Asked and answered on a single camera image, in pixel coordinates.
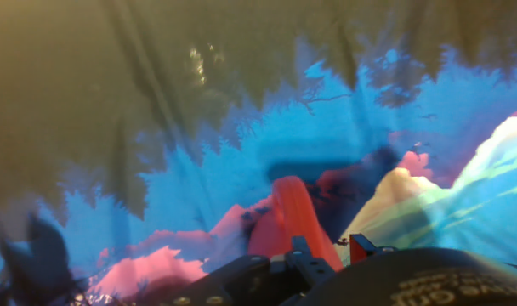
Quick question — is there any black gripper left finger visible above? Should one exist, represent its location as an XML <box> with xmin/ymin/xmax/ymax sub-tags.
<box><xmin>173</xmin><ymin>235</ymin><xmax>338</xmax><ymax>306</ymax></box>

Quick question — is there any blue black printed cloth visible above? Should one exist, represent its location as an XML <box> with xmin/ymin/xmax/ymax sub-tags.
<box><xmin>0</xmin><ymin>0</ymin><xmax>517</xmax><ymax>306</ymax></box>

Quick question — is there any pink plastic watering can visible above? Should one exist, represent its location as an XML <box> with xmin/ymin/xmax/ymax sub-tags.
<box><xmin>246</xmin><ymin>175</ymin><xmax>344</xmax><ymax>273</ymax></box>

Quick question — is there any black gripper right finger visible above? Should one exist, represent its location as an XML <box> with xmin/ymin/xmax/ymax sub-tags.
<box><xmin>349</xmin><ymin>232</ymin><xmax>395</xmax><ymax>264</ymax></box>

